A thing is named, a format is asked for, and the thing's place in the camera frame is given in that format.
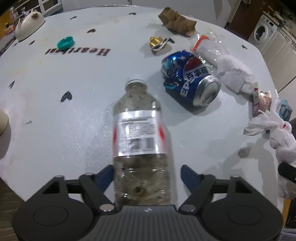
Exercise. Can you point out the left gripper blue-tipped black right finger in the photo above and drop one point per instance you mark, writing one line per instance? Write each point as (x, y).
(229, 209)

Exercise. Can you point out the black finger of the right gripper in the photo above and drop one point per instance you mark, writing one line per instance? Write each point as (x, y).
(287, 171)

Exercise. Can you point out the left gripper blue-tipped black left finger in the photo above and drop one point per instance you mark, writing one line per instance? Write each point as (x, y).
(64, 209)

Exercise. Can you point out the clear plastic water bottle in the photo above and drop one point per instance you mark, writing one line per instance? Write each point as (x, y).
(141, 166)

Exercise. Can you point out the white tissue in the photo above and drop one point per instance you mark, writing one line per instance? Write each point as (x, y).
(235, 74)

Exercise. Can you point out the white crumpled plastic bag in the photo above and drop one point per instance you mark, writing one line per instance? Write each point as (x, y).
(281, 140)

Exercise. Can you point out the red snack box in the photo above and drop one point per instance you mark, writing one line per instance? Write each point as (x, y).
(261, 101)

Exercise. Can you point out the white kitchen cabinets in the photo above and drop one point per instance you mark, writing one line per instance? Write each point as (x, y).
(279, 57)

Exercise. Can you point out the crushed blue Pepsi can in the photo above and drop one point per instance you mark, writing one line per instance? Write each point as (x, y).
(189, 78)

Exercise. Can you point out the white front-load washing machine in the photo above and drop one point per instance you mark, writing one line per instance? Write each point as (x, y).
(265, 28)

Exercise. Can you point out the clear plastic bag white packet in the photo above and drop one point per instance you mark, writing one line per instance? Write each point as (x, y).
(208, 47)

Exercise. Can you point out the teal bottle cap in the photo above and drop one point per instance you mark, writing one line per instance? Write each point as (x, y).
(65, 43)

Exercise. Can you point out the crumpled brown cardboard piece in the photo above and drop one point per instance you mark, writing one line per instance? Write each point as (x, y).
(177, 23)

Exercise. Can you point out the gold foil wrapper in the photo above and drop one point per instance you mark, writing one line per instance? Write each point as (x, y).
(156, 44)

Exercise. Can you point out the white ceramic cat figurine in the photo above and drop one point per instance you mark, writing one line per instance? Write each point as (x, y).
(29, 24)

